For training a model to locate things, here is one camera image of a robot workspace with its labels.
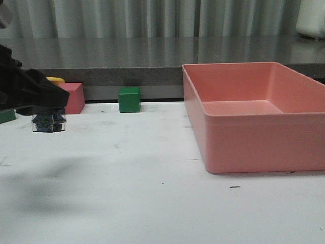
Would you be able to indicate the pink plastic bin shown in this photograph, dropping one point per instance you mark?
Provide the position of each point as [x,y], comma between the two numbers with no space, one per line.
[255,117]

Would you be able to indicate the white appliance on counter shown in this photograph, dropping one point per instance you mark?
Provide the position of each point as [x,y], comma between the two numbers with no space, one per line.
[310,21]

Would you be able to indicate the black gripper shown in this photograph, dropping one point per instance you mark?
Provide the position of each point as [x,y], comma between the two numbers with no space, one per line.
[34,94]

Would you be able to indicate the green cube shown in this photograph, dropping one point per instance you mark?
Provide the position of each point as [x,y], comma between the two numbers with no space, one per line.
[7,116]
[129,100]

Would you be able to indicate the grey stone counter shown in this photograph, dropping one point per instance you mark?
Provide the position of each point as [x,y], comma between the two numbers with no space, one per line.
[104,65]

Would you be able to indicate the green cube centre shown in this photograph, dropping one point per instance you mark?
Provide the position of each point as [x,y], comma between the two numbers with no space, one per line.
[129,100]

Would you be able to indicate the pink wooden cube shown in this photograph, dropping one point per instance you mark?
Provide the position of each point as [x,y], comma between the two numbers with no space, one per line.
[76,101]

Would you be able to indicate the yellow push button switch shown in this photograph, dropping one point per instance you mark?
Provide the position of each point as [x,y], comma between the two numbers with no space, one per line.
[50,114]

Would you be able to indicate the green cube far left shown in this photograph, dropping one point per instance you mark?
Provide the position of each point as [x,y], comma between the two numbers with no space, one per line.
[7,116]

